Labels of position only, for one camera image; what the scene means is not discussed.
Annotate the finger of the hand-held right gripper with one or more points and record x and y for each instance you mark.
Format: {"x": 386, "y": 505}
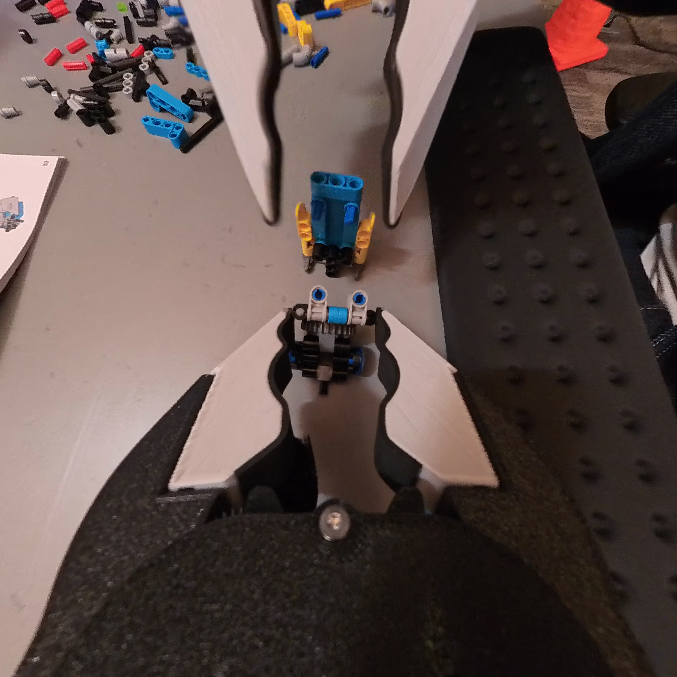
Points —
{"x": 238, "y": 74}
{"x": 428, "y": 74}

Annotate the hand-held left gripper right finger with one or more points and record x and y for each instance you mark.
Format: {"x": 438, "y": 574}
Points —
{"x": 439, "y": 423}

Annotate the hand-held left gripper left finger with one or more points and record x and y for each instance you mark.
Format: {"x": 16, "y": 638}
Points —
{"x": 233, "y": 423}

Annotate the black gear brick assembly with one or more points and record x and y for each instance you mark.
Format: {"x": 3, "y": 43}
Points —
{"x": 333, "y": 339}

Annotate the blue yellow brick assembly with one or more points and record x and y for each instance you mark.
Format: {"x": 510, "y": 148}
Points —
{"x": 333, "y": 217}

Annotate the grey desk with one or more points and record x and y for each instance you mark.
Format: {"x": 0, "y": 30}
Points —
{"x": 127, "y": 317}

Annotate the pile of small brick parts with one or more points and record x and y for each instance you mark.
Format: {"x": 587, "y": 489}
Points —
{"x": 116, "y": 63}

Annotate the black studded mat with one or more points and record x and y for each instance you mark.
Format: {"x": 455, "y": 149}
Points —
{"x": 550, "y": 317}

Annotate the person's denim jacket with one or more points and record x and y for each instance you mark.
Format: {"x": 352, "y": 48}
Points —
{"x": 635, "y": 159}

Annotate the building instruction booklet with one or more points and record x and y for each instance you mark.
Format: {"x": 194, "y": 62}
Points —
{"x": 21, "y": 212}

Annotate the person's white shirt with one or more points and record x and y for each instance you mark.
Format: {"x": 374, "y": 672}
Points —
{"x": 664, "y": 259}

